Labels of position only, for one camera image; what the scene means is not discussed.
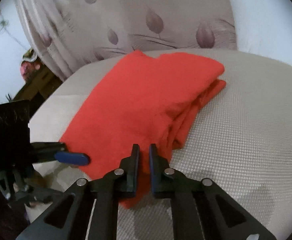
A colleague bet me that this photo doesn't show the red knit sweater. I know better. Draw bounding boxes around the red knit sweater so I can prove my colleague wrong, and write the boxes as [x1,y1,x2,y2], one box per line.
[61,50,226,209]

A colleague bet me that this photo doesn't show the dark wooden cabinet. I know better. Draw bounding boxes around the dark wooden cabinet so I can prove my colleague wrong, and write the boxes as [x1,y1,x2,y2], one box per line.
[13,67,62,115]

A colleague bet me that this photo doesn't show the red decorative item on cabinet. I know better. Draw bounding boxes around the red decorative item on cabinet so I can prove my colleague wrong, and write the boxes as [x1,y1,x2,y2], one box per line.
[20,48,42,82]

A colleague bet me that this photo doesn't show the beige woven table cover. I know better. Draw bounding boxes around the beige woven table cover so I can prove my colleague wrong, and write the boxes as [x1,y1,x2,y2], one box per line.
[29,49,292,239]

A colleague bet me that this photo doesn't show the beige leaf print curtain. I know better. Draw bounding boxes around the beige leaf print curtain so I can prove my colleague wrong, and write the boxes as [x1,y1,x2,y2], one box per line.
[15,0,237,80]

